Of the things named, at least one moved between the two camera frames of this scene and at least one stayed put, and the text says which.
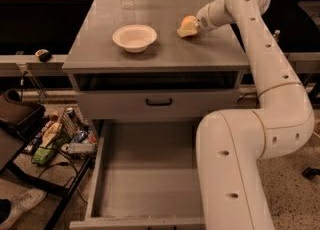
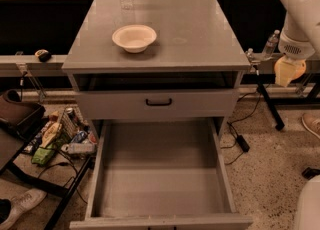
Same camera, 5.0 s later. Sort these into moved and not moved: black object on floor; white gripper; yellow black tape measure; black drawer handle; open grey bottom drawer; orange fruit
Moved: white gripper; orange fruit
Not moved: open grey bottom drawer; black object on floor; yellow black tape measure; black drawer handle
